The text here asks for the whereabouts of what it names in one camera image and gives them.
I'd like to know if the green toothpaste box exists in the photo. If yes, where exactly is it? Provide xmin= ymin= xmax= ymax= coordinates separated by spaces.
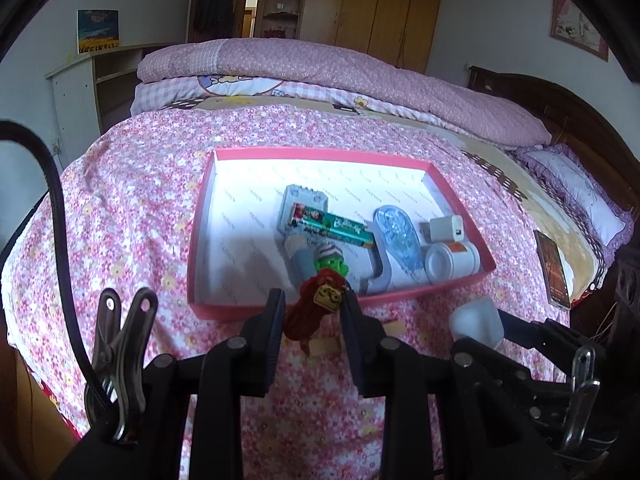
xmin=287 ymin=202 xmax=377 ymax=250

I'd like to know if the red patterned cloth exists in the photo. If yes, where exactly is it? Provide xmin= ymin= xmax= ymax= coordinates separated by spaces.
xmin=25 ymin=355 xmax=86 ymax=441

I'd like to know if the white shelf desk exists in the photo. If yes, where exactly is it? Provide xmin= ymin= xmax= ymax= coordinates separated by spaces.
xmin=46 ymin=42 xmax=161 ymax=151

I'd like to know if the dark wooden headboard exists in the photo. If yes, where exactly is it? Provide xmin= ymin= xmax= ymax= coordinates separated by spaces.
xmin=467 ymin=65 xmax=640 ymax=241

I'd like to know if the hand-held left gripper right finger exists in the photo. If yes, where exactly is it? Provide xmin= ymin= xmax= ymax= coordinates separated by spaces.
xmin=340 ymin=290 xmax=482 ymax=480

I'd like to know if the red toy figure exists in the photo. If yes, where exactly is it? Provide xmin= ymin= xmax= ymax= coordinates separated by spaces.
xmin=284 ymin=267 xmax=348 ymax=348

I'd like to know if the wooden wardrobe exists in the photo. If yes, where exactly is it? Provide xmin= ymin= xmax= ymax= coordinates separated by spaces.
xmin=300 ymin=0 xmax=446 ymax=75

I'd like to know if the green toy figure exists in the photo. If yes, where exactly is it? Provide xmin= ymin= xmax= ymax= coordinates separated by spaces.
xmin=312 ymin=241 xmax=351 ymax=277

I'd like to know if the folded cartoon blanket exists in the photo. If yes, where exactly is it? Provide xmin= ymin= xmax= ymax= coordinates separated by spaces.
xmin=131 ymin=74 xmax=451 ymax=121

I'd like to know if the pink cardboard box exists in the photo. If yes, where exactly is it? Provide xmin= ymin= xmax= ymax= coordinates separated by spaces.
xmin=187 ymin=147 xmax=497 ymax=322

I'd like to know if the blue plastic hook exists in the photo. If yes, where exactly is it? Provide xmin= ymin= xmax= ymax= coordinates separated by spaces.
xmin=284 ymin=237 xmax=392 ymax=295

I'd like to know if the framed wall picture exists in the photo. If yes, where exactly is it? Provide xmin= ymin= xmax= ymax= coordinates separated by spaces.
xmin=550 ymin=0 xmax=611 ymax=63

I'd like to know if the black cable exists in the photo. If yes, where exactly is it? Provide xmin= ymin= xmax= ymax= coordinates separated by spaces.
xmin=0 ymin=120 xmax=113 ymax=411

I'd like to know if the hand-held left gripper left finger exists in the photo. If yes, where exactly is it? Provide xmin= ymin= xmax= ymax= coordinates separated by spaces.
xmin=145 ymin=287 xmax=287 ymax=480

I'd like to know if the metal spring clip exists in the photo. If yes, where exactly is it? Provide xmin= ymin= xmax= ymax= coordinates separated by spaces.
xmin=84 ymin=287 xmax=158 ymax=446
xmin=557 ymin=347 xmax=601 ymax=453

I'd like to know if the white rounded plastic case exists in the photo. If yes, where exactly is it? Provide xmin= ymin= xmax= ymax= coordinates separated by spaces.
xmin=448 ymin=296 xmax=503 ymax=348

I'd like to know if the pink floral bed sheet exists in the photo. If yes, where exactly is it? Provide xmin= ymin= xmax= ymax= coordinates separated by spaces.
xmin=2 ymin=107 xmax=571 ymax=480

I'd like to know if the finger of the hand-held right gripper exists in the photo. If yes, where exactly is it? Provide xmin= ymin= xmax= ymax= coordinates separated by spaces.
xmin=450 ymin=337 xmax=533 ymax=392
xmin=497 ymin=310 xmax=581 ymax=358

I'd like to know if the wooden bookshelf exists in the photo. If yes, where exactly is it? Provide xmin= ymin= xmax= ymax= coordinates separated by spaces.
xmin=260 ymin=0 xmax=306 ymax=40

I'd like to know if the blue correction tape dispenser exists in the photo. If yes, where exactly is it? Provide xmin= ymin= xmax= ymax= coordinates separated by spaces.
xmin=372 ymin=205 xmax=426 ymax=273

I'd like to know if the white and grey power adapter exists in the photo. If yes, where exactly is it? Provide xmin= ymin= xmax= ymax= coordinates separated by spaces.
xmin=277 ymin=185 xmax=332 ymax=236

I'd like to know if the white charger cube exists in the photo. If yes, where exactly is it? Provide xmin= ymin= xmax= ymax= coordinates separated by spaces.
xmin=420 ymin=215 xmax=466 ymax=243

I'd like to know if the folded pink quilt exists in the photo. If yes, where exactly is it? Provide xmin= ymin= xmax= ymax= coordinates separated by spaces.
xmin=136 ymin=38 xmax=553 ymax=148

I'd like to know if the hanging dark coat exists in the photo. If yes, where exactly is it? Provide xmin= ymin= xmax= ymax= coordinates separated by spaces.
xmin=192 ymin=0 xmax=235 ymax=41

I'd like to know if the yellow cartoon bed sheet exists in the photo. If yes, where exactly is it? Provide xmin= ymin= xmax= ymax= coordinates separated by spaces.
xmin=440 ymin=130 xmax=608 ymax=301

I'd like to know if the white jar with orange label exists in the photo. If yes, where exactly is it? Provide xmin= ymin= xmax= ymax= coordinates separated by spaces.
xmin=424 ymin=241 xmax=482 ymax=281

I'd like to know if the purple frilled pillow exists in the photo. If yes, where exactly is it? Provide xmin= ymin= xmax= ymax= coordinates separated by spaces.
xmin=515 ymin=144 xmax=633 ymax=261

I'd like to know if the blue and yellow wall poster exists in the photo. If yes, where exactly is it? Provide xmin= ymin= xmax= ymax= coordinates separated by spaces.
xmin=76 ymin=9 xmax=121 ymax=55

